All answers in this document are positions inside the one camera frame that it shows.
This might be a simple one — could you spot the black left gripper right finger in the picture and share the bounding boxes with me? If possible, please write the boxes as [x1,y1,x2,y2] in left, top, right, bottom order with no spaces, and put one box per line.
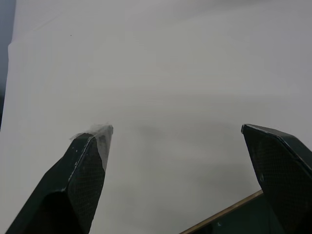
[240,123,312,234]

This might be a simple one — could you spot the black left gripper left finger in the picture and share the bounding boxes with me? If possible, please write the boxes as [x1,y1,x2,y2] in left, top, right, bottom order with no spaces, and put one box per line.
[5,124,114,234]

